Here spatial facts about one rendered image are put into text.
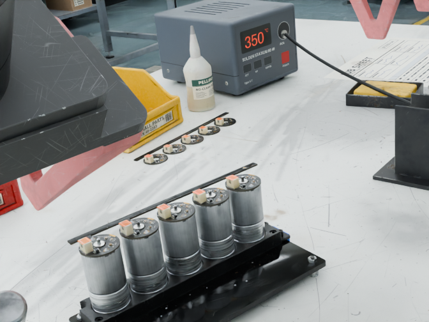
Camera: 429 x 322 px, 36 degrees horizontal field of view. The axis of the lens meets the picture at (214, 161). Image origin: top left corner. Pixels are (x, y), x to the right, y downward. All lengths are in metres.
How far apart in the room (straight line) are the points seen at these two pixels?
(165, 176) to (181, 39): 0.28
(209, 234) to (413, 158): 0.21
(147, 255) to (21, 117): 0.23
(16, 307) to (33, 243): 0.36
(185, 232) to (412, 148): 0.23
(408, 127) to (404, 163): 0.03
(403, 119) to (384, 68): 0.33
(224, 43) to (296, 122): 0.14
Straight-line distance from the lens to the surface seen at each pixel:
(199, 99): 0.78
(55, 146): 0.21
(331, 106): 0.77
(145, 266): 0.42
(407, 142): 0.58
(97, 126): 0.22
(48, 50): 0.22
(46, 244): 0.55
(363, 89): 0.77
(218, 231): 0.44
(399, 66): 0.90
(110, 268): 0.40
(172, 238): 0.43
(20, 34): 0.22
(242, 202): 0.45
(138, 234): 0.41
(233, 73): 0.80
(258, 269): 0.45
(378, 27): 0.52
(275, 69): 0.85
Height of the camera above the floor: 1.01
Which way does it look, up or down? 24 degrees down
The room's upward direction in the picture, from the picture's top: 7 degrees counter-clockwise
